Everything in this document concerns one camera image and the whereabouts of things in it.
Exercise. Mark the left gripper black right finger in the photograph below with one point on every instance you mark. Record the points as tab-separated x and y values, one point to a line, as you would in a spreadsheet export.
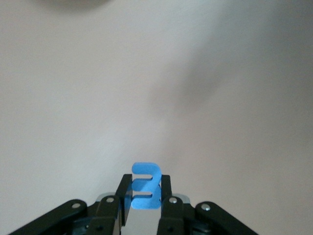
176	218

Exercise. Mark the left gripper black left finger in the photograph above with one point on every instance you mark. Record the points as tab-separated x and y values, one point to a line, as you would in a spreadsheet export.
105	215

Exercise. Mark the blue foam letter E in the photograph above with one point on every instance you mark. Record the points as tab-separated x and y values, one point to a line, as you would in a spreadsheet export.
146	188

